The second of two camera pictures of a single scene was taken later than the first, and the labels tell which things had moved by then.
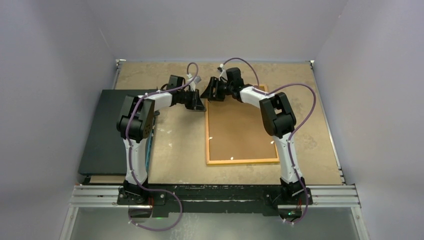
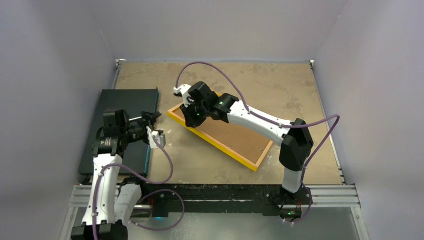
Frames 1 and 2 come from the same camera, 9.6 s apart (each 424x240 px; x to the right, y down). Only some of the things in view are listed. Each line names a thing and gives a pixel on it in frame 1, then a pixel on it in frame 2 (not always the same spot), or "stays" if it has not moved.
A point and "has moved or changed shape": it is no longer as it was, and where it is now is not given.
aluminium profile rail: [106, 196] stays
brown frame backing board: [237, 131] has moved or changed shape
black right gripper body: [221, 91] to [197, 114]
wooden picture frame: [237, 133] to [262, 156]
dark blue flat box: [104, 153] stays
